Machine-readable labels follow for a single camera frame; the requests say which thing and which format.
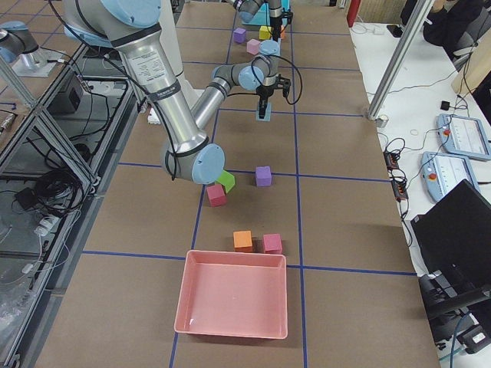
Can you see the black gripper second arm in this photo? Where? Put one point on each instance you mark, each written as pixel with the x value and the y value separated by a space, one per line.
pixel 275 24

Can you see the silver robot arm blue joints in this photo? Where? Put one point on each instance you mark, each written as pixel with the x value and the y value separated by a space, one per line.
pixel 133 29

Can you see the purple foam block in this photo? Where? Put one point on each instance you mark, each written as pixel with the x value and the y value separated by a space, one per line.
pixel 239 35
pixel 263 176

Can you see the silver tape roll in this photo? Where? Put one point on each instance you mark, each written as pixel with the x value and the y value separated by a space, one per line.
pixel 382 121

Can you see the blue teach pendant tablet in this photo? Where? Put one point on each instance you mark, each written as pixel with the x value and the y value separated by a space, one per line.
pixel 442 172
pixel 463 136

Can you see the red plastic bin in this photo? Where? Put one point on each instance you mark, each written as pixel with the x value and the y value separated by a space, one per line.
pixel 233 295

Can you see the light blue foam block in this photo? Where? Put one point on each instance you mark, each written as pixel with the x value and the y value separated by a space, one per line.
pixel 263 112

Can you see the dark pink foam block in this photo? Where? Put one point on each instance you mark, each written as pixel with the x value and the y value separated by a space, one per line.
pixel 216 195

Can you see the magenta foam block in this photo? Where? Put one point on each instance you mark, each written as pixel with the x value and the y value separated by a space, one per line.
pixel 272 244

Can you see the aluminium frame post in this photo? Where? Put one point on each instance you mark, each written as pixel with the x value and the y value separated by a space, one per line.
pixel 414 24

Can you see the yellow foam block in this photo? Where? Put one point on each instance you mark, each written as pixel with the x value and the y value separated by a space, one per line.
pixel 264 32

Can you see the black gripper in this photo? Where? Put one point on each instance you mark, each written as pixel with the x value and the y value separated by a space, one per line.
pixel 264 93

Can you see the green foam block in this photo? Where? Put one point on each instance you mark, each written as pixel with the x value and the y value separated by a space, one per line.
pixel 226 180

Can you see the cyan plastic bin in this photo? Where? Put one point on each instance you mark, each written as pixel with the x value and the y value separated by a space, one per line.
pixel 261 17

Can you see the black laptop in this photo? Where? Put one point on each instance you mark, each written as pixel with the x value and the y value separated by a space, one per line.
pixel 456 232

